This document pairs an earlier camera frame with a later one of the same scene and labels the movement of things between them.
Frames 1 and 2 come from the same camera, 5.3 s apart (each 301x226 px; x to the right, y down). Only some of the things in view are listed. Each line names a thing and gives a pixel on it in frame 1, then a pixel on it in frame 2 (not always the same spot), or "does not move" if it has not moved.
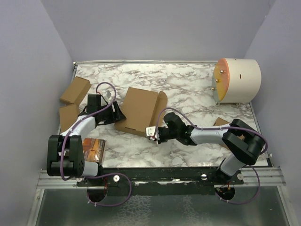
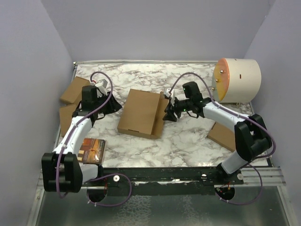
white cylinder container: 235,80 does not move
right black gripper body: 164,134 → 182,106
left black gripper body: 108,116 → 109,107
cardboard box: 76,91 does not move
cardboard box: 141,108 does not move
